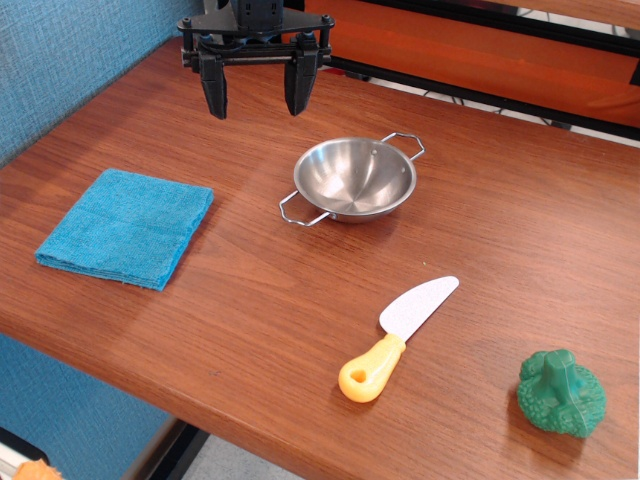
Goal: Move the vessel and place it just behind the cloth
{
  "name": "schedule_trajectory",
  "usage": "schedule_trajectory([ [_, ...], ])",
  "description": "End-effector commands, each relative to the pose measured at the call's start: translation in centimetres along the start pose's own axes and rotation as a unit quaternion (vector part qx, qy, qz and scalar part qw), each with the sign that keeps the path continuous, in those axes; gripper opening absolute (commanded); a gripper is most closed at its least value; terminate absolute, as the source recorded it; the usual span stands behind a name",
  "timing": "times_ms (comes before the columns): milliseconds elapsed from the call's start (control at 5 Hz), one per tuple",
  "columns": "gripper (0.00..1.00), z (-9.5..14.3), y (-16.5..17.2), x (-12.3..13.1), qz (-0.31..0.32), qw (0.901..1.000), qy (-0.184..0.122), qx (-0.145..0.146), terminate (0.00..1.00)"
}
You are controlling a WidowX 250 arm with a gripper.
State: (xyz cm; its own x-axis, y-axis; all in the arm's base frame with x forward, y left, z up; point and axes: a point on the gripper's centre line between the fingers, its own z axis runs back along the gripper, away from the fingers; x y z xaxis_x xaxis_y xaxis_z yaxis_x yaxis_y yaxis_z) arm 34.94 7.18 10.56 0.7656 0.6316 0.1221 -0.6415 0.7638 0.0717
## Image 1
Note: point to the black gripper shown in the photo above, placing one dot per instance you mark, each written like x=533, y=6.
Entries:
x=250, y=33

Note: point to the small stainless steel wok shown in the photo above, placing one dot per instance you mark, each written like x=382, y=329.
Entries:
x=356, y=179

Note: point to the folded blue cloth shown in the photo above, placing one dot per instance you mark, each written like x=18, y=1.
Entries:
x=127, y=227

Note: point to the green plastic toy broccoli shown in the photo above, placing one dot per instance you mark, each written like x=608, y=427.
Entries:
x=556, y=394

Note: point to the orange object bottom left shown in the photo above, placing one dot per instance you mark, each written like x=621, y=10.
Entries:
x=36, y=470

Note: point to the toy knife yellow handle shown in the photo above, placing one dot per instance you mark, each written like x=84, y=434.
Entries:
x=363, y=378

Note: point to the orange panel black frame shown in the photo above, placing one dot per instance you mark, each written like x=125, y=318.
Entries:
x=573, y=62

